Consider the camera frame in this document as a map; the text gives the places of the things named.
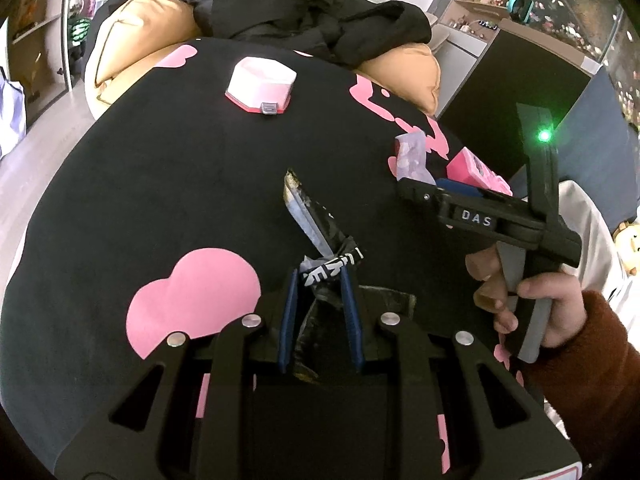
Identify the black cloth with pink print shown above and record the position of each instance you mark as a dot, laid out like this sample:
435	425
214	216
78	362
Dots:
150	185

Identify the small purple wrapper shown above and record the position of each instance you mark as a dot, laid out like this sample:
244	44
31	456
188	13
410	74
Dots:
412	157

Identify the black cabinet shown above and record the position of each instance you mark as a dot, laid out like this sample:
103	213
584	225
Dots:
515	85

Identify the pink white octagonal box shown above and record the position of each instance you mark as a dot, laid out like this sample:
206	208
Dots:
260	85

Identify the black wrapper with white print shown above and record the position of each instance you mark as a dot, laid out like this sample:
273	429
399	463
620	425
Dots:
312	210

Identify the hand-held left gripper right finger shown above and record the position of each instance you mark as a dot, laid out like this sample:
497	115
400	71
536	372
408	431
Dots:
351	320

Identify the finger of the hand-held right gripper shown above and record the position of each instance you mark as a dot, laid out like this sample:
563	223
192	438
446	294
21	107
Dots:
460	187
417	192

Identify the person's right forearm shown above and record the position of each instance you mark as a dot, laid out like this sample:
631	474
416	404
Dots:
600	375

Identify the shelf of small figurines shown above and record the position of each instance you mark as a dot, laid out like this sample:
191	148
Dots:
465	15

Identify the white cloth cover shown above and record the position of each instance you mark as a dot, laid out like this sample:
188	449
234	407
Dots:
600	250

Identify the teal aquarium device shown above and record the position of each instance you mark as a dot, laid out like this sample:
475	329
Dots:
520	5

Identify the blue cloth partition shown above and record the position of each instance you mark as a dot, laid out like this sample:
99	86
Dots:
590	135

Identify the yellow duck plush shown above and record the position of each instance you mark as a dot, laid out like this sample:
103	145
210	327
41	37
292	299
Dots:
629	245

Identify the black jacket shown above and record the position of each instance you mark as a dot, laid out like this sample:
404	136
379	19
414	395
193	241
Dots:
300	10

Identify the display shelf cabinet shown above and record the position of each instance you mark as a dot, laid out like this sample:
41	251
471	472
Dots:
35	35

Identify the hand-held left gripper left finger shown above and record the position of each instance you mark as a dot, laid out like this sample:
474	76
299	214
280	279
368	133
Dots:
288	320

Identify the green watermelon ball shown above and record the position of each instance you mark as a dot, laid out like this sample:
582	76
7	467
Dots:
80	35

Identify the person's right hand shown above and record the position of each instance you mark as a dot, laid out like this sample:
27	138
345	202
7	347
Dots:
562	310

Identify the glass fish tank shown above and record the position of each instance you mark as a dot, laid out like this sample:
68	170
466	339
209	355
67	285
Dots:
580	5

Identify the purple dust cover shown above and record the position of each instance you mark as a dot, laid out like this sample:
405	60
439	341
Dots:
11	115

